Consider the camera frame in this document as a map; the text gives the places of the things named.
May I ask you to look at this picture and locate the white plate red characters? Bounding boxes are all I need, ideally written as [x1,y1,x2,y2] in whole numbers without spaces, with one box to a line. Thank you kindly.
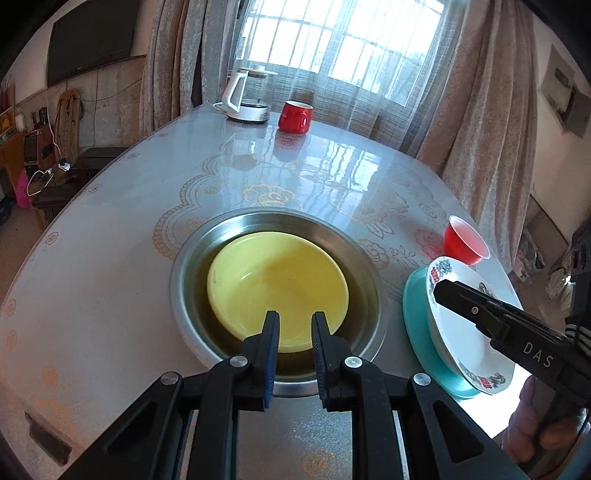
[426,256,515,395]

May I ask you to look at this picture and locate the teal round plate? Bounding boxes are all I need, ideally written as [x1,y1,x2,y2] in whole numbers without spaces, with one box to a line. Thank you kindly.
[402,267,479,400]

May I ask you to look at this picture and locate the stainless steel basin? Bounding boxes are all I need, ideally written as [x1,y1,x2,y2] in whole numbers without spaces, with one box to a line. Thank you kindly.
[169,208,387,397]

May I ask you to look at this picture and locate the yellow plastic bowl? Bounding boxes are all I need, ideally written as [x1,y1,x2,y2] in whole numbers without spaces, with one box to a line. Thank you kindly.
[206,231,349,354]

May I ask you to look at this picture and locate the person's right hand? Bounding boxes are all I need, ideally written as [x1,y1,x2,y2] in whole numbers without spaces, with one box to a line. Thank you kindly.
[501,376,584,463]

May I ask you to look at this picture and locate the red disposable bowl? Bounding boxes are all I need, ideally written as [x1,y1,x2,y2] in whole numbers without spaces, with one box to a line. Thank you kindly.
[443,215,491,266]

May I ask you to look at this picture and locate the lace-pattern table cover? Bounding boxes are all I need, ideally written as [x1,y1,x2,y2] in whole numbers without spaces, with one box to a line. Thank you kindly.
[1,106,467,479]

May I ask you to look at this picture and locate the beige curtain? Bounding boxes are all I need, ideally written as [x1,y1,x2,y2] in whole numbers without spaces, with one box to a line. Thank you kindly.
[418,1,537,270]

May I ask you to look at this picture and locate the dark wooden side table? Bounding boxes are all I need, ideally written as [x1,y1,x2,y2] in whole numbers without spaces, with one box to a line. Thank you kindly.
[32,147,127,225]

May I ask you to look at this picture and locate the sheer white curtain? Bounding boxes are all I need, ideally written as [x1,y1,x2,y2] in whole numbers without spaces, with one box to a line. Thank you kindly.
[233,0,468,156]

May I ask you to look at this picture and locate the red ceramic mug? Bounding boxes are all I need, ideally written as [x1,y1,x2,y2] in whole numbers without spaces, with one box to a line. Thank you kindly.
[279,100,314,135]

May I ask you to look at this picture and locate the wooden cabinet shelf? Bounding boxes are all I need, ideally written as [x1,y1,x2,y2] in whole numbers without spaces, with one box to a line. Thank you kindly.
[0,83,26,204]

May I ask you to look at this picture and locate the white glass electric kettle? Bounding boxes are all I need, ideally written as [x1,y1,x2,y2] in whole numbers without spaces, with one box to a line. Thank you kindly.
[213,66,277,124]

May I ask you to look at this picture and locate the wooden chair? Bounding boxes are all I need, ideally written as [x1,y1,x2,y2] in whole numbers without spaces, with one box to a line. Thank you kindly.
[54,89,84,163]

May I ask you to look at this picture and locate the white charging cable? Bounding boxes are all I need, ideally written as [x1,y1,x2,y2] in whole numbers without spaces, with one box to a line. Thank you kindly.
[26,138,73,197]

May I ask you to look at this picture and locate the black wall television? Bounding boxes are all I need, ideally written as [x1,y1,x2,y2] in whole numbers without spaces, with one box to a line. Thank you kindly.
[46,0,140,86]

